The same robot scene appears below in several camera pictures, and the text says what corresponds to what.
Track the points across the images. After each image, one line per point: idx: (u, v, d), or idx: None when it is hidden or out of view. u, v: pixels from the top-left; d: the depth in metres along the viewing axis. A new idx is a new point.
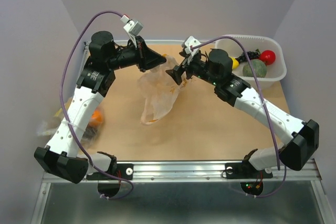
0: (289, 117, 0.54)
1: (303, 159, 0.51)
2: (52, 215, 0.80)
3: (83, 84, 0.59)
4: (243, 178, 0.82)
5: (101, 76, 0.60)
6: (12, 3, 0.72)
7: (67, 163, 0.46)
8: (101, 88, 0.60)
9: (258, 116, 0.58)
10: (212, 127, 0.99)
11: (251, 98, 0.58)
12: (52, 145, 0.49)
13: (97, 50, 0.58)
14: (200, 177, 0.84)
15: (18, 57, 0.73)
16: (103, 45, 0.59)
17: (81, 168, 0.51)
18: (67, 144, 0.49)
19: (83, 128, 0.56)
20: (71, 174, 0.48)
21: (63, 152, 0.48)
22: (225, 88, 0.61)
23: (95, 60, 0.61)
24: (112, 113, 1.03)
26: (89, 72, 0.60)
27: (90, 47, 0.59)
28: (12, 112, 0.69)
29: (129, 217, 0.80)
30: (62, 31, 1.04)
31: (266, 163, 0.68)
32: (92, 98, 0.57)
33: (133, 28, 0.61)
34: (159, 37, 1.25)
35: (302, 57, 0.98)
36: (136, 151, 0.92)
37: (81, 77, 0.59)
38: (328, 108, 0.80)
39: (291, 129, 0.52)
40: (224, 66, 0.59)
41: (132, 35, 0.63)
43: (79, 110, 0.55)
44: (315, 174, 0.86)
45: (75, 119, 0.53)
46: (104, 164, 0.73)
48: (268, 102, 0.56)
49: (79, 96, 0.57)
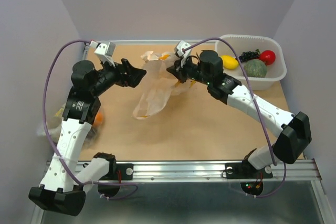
0: (279, 110, 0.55)
1: (295, 151, 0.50)
2: (52, 215, 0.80)
3: (69, 115, 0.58)
4: (243, 178, 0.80)
5: (86, 105, 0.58)
6: (12, 2, 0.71)
7: (64, 200, 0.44)
8: (88, 116, 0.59)
9: (249, 112, 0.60)
10: (212, 127, 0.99)
11: (241, 94, 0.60)
12: (47, 183, 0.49)
13: (80, 81, 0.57)
14: (200, 177, 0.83)
15: (18, 56, 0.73)
16: (86, 74, 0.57)
17: (78, 200, 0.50)
18: (63, 180, 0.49)
19: (75, 160, 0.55)
20: (68, 211, 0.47)
21: (59, 188, 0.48)
22: (217, 86, 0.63)
23: (79, 91, 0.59)
24: (113, 114, 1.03)
26: (73, 102, 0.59)
27: (72, 78, 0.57)
28: (11, 112, 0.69)
29: (129, 217, 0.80)
30: (62, 31, 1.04)
31: (265, 161, 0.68)
32: (80, 129, 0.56)
33: (107, 48, 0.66)
34: (158, 37, 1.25)
35: (302, 58, 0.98)
36: (136, 151, 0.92)
37: (65, 109, 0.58)
38: (328, 109, 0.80)
39: (281, 121, 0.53)
40: (214, 66, 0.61)
41: (108, 57, 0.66)
43: (69, 144, 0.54)
44: (315, 174, 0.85)
45: (66, 154, 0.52)
46: (103, 171, 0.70)
48: (258, 97, 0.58)
49: (67, 129, 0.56)
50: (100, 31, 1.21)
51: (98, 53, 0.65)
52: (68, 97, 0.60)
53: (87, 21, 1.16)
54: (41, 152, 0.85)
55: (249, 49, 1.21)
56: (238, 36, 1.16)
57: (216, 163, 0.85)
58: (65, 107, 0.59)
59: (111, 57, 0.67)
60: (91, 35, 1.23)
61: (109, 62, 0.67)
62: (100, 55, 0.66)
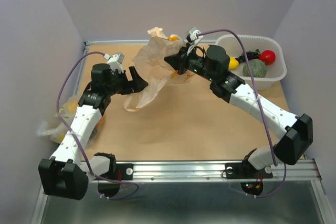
0: (283, 112, 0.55)
1: (297, 153, 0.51)
2: (52, 215, 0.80)
3: (84, 103, 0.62)
4: (243, 178, 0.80)
5: (100, 97, 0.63)
6: (11, 3, 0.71)
7: (73, 170, 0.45)
8: (101, 107, 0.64)
9: (252, 112, 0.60)
10: (212, 127, 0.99)
11: (245, 94, 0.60)
12: (58, 155, 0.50)
13: (97, 75, 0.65)
14: (200, 177, 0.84)
15: (18, 57, 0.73)
16: (103, 70, 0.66)
17: (83, 182, 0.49)
18: (73, 152, 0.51)
19: (86, 141, 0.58)
20: (74, 187, 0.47)
21: (69, 159, 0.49)
22: (220, 84, 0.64)
23: (94, 85, 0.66)
24: (113, 114, 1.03)
26: (88, 94, 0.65)
27: (92, 72, 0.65)
28: (11, 112, 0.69)
29: (129, 217, 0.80)
30: (62, 31, 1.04)
31: (265, 161, 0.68)
32: (94, 114, 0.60)
33: (118, 56, 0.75)
34: None
35: (302, 58, 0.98)
36: (135, 150, 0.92)
37: (81, 99, 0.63)
38: (328, 109, 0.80)
39: (285, 124, 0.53)
40: (222, 63, 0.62)
41: (119, 64, 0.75)
43: (82, 123, 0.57)
44: (315, 174, 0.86)
45: (80, 131, 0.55)
46: (103, 167, 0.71)
48: (262, 97, 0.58)
49: (82, 112, 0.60)
50: (100, 32, 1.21)
51: (111, 61, 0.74)
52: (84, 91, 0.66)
53: (87, 21, 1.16)
54: (41, 152, 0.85)
55: (249, 49, 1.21)
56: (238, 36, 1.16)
57: (216, 163, 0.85)
58: (81, 97, 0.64)
59: (121, 65, 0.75)
60: (91, 35, 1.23)
61: (119, 69, 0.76)
62: (112, 64, 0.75)
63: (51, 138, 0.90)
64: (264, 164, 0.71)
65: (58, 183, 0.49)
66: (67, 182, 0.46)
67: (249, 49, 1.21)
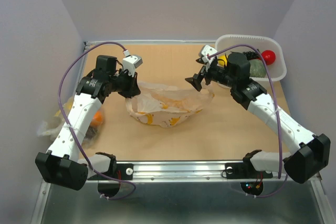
0: (300, 127, 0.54)
1: (308, 172, 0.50)
2: (52, 215, 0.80)
3: (82, 91, 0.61)
4: (243, 178, 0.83)
5: (99, 84, 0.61)
6: (12, 3, 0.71)
7: (70, 166, 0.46)
8: (100, 95, 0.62)
9: (269, 123, 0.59)
10: (212, 127, 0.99)
11: (264, 103, 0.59)
12: (54, 149, 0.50)
13: (103, 62, 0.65)
14: (200, 177, 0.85)
15: (18, 57, 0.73)
16: (109, 57, 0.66)
17: (81, 174, 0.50)
18: (70, 147, 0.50)
19: (84, 133, 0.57)
20: (72, 180, 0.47)
21: (65, 155, 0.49)
22: (241, 89, 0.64)
23: (97, 72, 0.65)
24: (111, 117, 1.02)
26: (87, 80, 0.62)
27: (98, 58, 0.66)
28: (12, 112, 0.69)
29: (129, 217, 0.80)
30: (62, 31, 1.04)
31: (269, 167, 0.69)
32: (92, 104, 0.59)
33: (137, 61, 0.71)
34: (158, 37, 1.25)
35: (303, 58, 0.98)
36: (135, 150, 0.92)
37: (79, 85, 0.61)
38: (328, 109, 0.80)
39: (300, 140, 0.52)
40: (241, 68, 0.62)
41: (133, 67, 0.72)
43: (80, 115, 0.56)
44: (315, 174, 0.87)
45: (76, 124, 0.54)
46: (103, 164, 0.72)
48: (281, 109, 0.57)
49: (80, 102, 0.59)
50: (100, 32, 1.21)
51: (128, 61, 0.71)
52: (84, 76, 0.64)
53: (87, 21, 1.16)
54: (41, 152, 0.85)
55: (249, 49, 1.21)
56: (238, 36, 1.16)
57: (218, 163, 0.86)
58: (79, 83, 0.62)
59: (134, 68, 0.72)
60: (91, 35, 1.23)
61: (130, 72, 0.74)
62: (127, 63, 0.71)
63: (51, 138, 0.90)
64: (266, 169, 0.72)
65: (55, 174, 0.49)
66: (64, 174, 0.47)
67: (249, 49, 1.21)
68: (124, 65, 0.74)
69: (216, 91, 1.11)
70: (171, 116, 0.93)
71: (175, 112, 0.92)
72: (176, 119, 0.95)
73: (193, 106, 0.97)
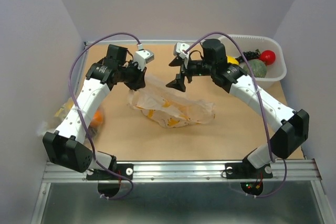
0: (281, 105, 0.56)
1: (291, 147, 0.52)
2: (52, 215, 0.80)
3: (92, 76, 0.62)
4: (243, 178, 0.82)
5: (109, 70, 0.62)
6: (12, 4, 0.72)
7: (75, 148, 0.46)
8: (108, 81, 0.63)
9: (251, 103, 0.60)
10: (212, 127, 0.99)
11: (245, 85, 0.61)
12: (61, 129, 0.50)
13: (114, 49, 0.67)
14: (200, 177, 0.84)
15: (18, 58, 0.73)
16: (121, 47, 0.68)
17: (85, 157, 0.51)
18: (76, 128, 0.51)
19: (91, 117, 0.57)
20: (76, 161, 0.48)
21: (72, 136, 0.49)
22: (222, 74, 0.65)
23: (108, 60, 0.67)
24: (112, 116, 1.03)
26: (97, 66, 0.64)
27: (109, 45, 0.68)
28: (12, 112, 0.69)
29: (129, 217, 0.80)
30: (62, 32, 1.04)
31: (264, 159, 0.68)
32: (100, 89, 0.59)
33: (149, 56, 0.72)
34: (158, 38, 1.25)
35: (302, 58, 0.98)
36: (136, 150, 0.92)
37: (90, 71, 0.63)
38: (328, 109, 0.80)
39: (281, 117, 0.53)
40: (217, 51, 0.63)
41: (144, 62, 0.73)
43: (88, 98, 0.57)
44: (315, 174, 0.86)
45: (84, 107, 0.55)
46: (106, 159, 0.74)
48: (261, 89, 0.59)
49: (88, 86, 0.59)
50: (100, 32, 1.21)
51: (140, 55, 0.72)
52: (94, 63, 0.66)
53: (87, 22, 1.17)
54: (41, 152, 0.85)
55: (249, 49, 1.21)
56: (238, 36, 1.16)
57: (212, 163, 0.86)
58: (90, 68, 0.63)
59: (144, 63, 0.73)
60: (91, 36, 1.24)
61: (140, 65, 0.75)
62: (139, 56, 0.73)
63: None
64: (264, 163, 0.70)
65: (61, 156, 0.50)
66: (69, 156, 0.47)
67: (249, 49, 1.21)
68: (136, 59, 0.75)
69: (216, 91, 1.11)
70: (169, 116, 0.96)
71: (174, 115, 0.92)
72: (175, 121, 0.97)
73: (195, 117, 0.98)
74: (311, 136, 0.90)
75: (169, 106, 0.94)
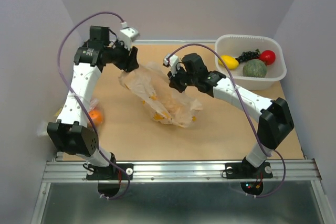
0: (259, 97, 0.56)
1: (277, 136, 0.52)
2: (53, 215, 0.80)
3: (80, 61, 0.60)
4: (243, 178, 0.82)
5: (96, 51, 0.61)
6: (12, 4, 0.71)
7: (82, 130, 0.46)
8: (98, 63, 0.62)
9: (233, 102, 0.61)
10: (211, 126, 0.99)
11: (225, 86, 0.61)
12: (63, 117, 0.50)
13: (97, 30, 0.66)
14: (200, 177, 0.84)
15: (18, 58, 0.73)
16: (103, 27, 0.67)
17: (92, 140, 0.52)
18: (78, 114, 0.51)
19: (89, 102, 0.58)
20: (84, 145, 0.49)
21: (75, 121, 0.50)
22: (203, 81, 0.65)
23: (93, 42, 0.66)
24: (112, 114, 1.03)
26: (84, 49, 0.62)
27: (91, 28, 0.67)
28: (12, 112, 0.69)
29: (129, 217, 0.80)
30: (62, 32, 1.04)
31: (259, 156, 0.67)
32: (92, 72, 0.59)
33: (134, 34, 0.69)
34: (158, 38, 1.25)
35: (302, 58, 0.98)
36: (133, 147, 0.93)
37: (76, 55, 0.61)
38: (328, 109, 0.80)
39: (261, 107, 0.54)
40: (194, 62, 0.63)
41: (129, 41, 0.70)
43: (83, 84, 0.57)
44: (315, 174, 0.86)
45: (81, 92, 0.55)
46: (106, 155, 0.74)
48: (240, 87, 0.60)
49: (80, 72, 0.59)
50: None
51: (124, 34, 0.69)
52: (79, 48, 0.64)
53: (87, 21, 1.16)
54: (41, 152, 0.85)
55: (249, 49, 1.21)
56: (238, 36, 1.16)
57: (211, 163, 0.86)
58: (76, 54, 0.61)
59: (130, 42, 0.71)
60: None
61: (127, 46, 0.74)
62: (124, 35, 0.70)
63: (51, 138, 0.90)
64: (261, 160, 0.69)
65: (69, 141, 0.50)
66: (76, 141, 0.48)
67: (249, 49, 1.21)
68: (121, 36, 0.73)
69: None
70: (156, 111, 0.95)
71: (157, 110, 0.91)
72: (159, 117, 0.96)
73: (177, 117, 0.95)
74: (311, 136, 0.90)
75: (155, 100, 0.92)
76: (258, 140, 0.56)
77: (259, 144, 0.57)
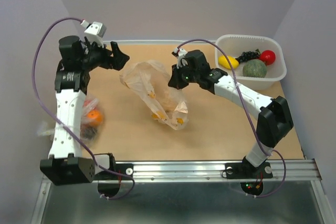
0: (259, 95, 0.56)
1: (276, 134, 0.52)
2: (52, 215, 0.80)
3: (62, 88, 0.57)
4: (243, 178, 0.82)
5: (77, 75, 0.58)
6: (11, 4, 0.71)
7: (77, 162, 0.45)
8: (82, 86, 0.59)
9: (234, 99, 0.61)
10: (211, 126, 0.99)
11: (226, 83, 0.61)
12: (55, 152, 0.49)
13: (67, 50, 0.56)
14: (200, 177, 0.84)
15: (18, 57, 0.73)
16: (73, 43, 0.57)
17: (89, 167, 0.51)
18: (71, 145, 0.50)
19: (79, 128, 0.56)
20: (82, 174, 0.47)
21: (70, 153, 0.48)
22: (205, 77, 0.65)
23: (66, 62, 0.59)
24: (113, 115, 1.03)
26: (63, 75, 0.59)
27: (60, 48, 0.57)
28: (11, 112, 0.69)
29: (129, 217, 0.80)
30: (62, 31, 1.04)
31: (259, 156, 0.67)
32: (77, 97, 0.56)
33: (100, 29, 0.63)
34: (158, 37, 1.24)
35: (302, 58, 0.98)
36: (124, 150, 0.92)
37: (57, 83, 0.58)
38: (328, 109, 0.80)
39: (260, 105, 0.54)
40: (196, 57, 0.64)
41: (99, 38, 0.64)
43: (69, 112, 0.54)
44: (315, 174, 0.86)
45: (69, 121, 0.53)
46: (105, 161, 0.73)
48: (241, 85, 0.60)
49: (64, 99, 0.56)
50: None
51: (90, 32, 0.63)
52: (57, 72, 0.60)
53: (87, 21, 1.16)
54: (41, 152, 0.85)
55: (249, 49, 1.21)
56: (238, 36, 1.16)
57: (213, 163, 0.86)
58: (55, 81, 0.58)
59: (101, 38, 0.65)
60: None
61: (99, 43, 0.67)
62: (89, 34, 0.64)
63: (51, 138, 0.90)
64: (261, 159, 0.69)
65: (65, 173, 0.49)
66: (74, 172, 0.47)
67: (249, 49, 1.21)
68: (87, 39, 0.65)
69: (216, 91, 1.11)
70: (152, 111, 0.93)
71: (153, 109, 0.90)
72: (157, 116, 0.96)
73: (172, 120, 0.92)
74: (311, 137, 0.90)
75: (153, 98, 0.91)
76: (257, 138, 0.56)
77: (257, 141, 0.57)
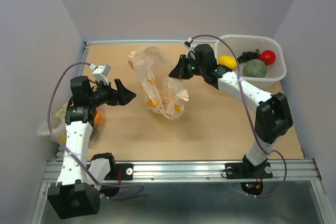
0: (260, 91, 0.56)
1: (274, 130, 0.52)
2: (53, 215, 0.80)
3: (71, 119, 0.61)
4: (243, 178, 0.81)
5: (86, 108, 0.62)
6: (11, 3, 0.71)
7: (85, 189, 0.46)
8: (90, 118, 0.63)
9: (235, 94, 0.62)
10: (211, 126, 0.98)
11: (229, 78, 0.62)
12: (63, 179, 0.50)
13: (77, 87, 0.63)
14: (200, 177, 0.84)
15: (18, 57, 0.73)
16: (83, 81, 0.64)
17: (95, 195, 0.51)
18: (79, 171, 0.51)
19: (85, 156, 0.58)
20: (88, 203, 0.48)
21: (77, 180, 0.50)
22: (210, 72, 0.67)
23: (76, 98, 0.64)
24: (113, 115, 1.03)
26: (73, 109, 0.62)
27: (71, 86, 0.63)
28: (11, 112, 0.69)
29: (129, 217, 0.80)
30: (61, 31, 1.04)
31: (258, 153, 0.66)
32: (85, 128, 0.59)
33: (104, 69, 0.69)
34: (158, 37, 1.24)
35: (303, 58, 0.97)
36: (124, 149, 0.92)
37: (66, 116, 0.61)
38: (329, 109, 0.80)
39: (259, 99, 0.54)
40: (205, 51, 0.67)
41: (104, 76, 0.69)
43: (78, 142, 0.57)
44: (315, 174, 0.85)
45: (77, 149, 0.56)
46: (105, 170, 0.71)
48: (243, 80, 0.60)
49: (73, 130, 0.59)
50: (100, 31, 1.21)
51: (96, 73, 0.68)
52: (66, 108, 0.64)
53: (87, 21, 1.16)
54: (41, 152, 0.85)
55: (249, 49, 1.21)
56: (238, 36, 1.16)
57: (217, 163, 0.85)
58: (65, 114, 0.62)
59: (106, 76, 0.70)
60: (91, 36, 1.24)
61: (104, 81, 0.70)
62: (97, 75, 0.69)
63: (51, 138, 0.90)
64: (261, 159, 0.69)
65: (72, 203, 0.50)
66: (80, 200, 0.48)
67: (249, 49, 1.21)
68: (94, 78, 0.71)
69: (216, 91, 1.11)
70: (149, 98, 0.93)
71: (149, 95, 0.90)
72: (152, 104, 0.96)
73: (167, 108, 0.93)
74: (312, 137, 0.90)
75: (153, 85, 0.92)
76: (254, 132, 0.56)
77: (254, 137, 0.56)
